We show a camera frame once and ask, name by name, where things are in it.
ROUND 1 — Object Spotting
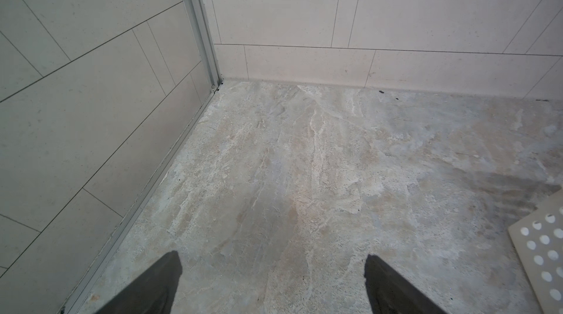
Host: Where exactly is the aluminium corner wall profile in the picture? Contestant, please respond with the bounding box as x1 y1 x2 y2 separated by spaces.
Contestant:
183 0 223 92

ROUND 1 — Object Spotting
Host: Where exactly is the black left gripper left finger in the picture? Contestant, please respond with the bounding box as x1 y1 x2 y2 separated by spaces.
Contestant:
96 250 183 314

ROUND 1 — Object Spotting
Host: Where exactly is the white perforated plastic bin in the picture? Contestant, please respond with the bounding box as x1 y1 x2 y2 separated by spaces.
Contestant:
508 190 562 313

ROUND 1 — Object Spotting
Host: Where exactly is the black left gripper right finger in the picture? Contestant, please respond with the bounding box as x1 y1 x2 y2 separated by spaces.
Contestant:
364 255 446 314

